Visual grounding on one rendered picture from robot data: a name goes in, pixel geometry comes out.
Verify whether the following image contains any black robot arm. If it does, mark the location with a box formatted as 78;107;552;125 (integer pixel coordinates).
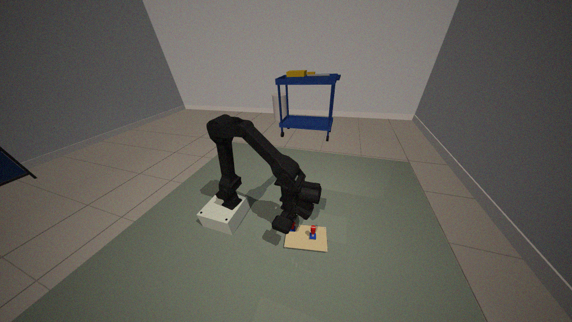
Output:
206;114;321;220

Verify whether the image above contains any tan board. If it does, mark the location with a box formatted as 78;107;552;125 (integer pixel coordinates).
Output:
284;222;327;253

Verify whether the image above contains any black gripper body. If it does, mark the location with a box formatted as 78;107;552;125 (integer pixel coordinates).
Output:
272;196;299;234

